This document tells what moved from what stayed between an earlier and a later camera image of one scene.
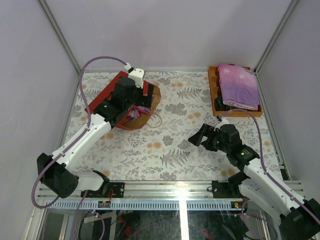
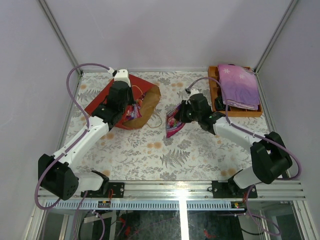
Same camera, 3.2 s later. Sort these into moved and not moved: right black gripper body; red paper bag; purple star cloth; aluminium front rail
Moved: right black gripper body
Not moved: aluminium front rail; purple star cloth; red paper bag
